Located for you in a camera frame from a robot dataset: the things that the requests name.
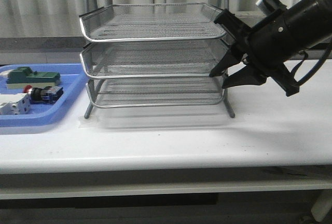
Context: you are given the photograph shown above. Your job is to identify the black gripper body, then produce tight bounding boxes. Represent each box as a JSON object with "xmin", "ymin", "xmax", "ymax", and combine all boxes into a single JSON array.
[{"xmin": 214, "ymin": 9, "xmax": 300, "ymax": 96}]

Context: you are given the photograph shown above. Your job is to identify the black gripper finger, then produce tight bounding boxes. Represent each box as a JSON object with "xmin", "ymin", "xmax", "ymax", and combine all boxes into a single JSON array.
[
  {"xmin": 209, "ymin": 49, "xmax": 244, "ymax": 77},
  {"xmin": 222, "ymin": 65, "xmax": 267, "ymax": 89}
]

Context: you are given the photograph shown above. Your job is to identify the silver mesh tray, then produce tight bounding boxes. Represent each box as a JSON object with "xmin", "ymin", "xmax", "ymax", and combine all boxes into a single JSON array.
[
  {"xmin": 80, "ymin": 39, "xmax": 227, "ymax": 79},
  {"xmin": 79, "ymin": 3, "xmax": 226, "ymax": 43},
  {"xmin": 86, "ymin": 76, "xmax": 224, "ymax": 108}
]

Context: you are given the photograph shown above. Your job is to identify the red emergency push button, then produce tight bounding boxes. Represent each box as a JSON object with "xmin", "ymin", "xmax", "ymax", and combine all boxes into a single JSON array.
[{"xmin": 23, "ymin": 85, "xmax": 64, "ymax": 105}]

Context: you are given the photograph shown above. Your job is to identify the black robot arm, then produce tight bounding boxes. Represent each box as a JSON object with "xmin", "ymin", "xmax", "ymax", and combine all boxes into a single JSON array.
[{"xmin": 209, "ymin": 0, "xmax": 331, "ymax": 96}]

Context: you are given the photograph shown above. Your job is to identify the white table leg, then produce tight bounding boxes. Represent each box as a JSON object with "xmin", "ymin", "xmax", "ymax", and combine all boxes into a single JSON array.
[{"xmin": 310, "ymin": 189, "xmax": 332, "ymax": 222}]

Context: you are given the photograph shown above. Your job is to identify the blue plastic tray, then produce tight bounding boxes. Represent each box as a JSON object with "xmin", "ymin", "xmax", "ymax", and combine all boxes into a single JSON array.
[{"xmin": 1, "ymin": 63, "xmax": 87, "ymax": 127}]

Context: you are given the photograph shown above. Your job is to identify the dark steel back counter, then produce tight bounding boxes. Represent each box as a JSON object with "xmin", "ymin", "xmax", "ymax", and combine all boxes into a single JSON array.
[{"xmin": 0, "ymin": 10, "xmax": 332, "ymax": 53}]

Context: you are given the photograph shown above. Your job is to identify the green electrical module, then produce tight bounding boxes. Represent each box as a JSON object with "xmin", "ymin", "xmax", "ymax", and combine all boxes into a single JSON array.
[{"xmin": 6, "ymin": 66, "xmax": 61, "ymax": 89}]

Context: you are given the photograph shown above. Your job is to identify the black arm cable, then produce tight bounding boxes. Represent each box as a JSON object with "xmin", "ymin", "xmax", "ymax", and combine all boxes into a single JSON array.
[{"xmin": 260, "ymin": 0, "xmax": 332, "ymax": 84}]

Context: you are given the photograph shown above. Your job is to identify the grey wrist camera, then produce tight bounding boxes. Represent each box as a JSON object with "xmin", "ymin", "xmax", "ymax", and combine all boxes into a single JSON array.
[{"xmin": 256, "ymin": 0, "xmax": 287, "ymax": 16}]

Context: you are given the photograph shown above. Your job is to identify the silver wire rack frame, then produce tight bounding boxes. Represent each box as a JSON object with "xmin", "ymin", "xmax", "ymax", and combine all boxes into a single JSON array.
[{"xmin": 82, "ymin": 0, "xmax": 236, "ymax": 120}]

